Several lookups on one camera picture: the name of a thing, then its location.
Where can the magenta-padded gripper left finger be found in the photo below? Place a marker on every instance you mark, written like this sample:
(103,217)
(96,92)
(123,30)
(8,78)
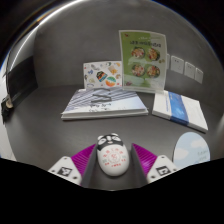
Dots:
(75,166)

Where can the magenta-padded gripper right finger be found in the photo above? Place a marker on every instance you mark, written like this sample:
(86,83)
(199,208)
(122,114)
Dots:
(156,168)

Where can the white panda computer mouse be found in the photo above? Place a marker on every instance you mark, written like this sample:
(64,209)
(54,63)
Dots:
(112,160)

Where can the white book with blue band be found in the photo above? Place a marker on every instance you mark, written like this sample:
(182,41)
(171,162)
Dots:
(180,108)

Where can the grey striped book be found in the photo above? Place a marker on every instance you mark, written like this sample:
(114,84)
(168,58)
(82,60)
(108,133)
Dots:
(103,103)

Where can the white card with colourful stickers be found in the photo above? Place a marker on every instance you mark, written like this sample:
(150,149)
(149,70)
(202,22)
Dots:
(100,75)

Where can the black flat panel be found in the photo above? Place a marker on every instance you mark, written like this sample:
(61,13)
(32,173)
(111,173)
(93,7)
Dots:
(21,80)

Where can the green food menu stand sign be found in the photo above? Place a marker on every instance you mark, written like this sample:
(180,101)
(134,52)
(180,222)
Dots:
(143,60)

